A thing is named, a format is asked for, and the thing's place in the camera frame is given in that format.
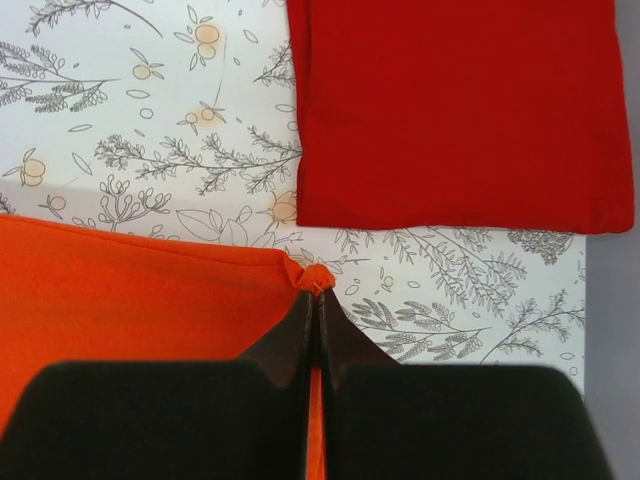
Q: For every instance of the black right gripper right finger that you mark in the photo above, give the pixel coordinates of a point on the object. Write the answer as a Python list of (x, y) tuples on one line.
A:
[(385, 420)]

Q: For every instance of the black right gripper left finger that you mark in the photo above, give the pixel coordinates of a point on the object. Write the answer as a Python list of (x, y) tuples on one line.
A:
[(245, 418)]

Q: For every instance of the orange t shirt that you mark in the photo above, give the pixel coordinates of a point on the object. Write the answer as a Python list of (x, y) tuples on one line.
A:
[(71, 294)]

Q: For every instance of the floral patterned table mat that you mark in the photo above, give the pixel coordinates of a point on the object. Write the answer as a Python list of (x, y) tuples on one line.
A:
[(177, 120)]

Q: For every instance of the folded red t shirt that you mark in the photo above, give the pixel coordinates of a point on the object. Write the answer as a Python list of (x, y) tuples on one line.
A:
[(501, 114)]

